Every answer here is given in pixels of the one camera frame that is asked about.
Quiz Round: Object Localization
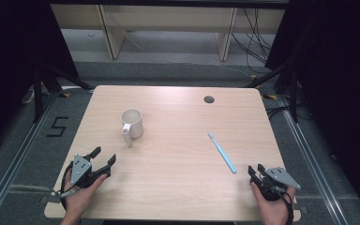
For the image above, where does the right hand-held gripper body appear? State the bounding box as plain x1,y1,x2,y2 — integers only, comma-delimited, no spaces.
251,166,302,203

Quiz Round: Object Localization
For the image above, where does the light blue toothbrush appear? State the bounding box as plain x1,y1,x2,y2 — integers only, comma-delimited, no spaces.
207,130,238,174

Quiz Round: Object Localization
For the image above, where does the person's right hand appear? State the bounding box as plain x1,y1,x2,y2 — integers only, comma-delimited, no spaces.
250,181,296,225

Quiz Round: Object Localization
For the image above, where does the grey metal floor rail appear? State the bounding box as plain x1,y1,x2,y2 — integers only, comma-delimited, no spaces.
0,89,62,225
276,93,351,225

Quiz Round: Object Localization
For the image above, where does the person's left hand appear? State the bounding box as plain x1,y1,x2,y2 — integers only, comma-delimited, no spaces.
63,170,109,219

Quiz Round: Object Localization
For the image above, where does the white cup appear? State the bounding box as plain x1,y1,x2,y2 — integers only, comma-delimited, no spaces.
120,108,145,148

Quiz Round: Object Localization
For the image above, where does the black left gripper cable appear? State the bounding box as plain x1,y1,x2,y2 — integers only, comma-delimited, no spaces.
59,160,75,211

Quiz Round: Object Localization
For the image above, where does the bundle of black cables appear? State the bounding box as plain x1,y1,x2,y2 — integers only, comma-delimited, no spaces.
230,7,277,75

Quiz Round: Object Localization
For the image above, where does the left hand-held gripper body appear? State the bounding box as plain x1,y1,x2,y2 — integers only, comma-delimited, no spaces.
69,154,113,189

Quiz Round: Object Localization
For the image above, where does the black curtain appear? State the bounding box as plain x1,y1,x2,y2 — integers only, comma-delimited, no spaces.
263,0,360,223
0,0,80,158

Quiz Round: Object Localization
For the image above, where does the black metal stand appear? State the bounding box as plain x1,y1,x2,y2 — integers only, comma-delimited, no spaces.
32,60,96,124
244,61,300,124

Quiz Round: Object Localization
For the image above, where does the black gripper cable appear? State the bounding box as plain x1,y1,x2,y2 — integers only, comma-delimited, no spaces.
275,185,295,225
59,160,75,211

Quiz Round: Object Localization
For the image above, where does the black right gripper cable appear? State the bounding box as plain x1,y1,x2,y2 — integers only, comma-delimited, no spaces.
275,185,295,225

